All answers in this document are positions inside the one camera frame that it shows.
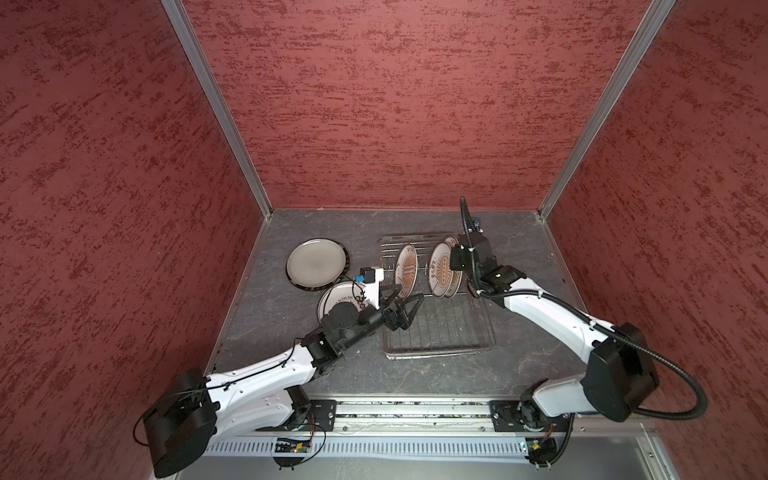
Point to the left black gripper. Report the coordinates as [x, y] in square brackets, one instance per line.
[401, 319]

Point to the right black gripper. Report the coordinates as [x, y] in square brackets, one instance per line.
[456, 253]

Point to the orange patterned plate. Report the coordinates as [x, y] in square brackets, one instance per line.
[443, 280]

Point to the green rimmed patterned plate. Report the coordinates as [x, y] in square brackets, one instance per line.
[336, 297]

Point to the dark rimmed patterned plate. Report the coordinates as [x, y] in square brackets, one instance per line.
[327, 284]

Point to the plain white plate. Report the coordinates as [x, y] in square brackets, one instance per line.
[316, 263]

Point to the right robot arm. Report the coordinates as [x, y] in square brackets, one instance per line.
[620, 369]

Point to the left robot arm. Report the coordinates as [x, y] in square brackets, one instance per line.
[197, 410]

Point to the small patterned plate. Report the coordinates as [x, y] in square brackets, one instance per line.
[406, 270]

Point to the right corner aluminium profile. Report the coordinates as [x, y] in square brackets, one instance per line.
[646, 31]

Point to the corner aluminium profile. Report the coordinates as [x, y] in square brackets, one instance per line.
[646, 31]
[185, 33]

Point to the left corner aluminium profile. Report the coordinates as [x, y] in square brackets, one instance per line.
[185, 33]

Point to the metal wire dish rack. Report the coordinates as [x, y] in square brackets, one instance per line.
[454, 324]

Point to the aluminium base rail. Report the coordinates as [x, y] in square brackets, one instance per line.
[396, 416]

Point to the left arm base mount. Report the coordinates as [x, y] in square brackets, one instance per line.
[318, 416]

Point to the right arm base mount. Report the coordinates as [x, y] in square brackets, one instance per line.
[510, 415]

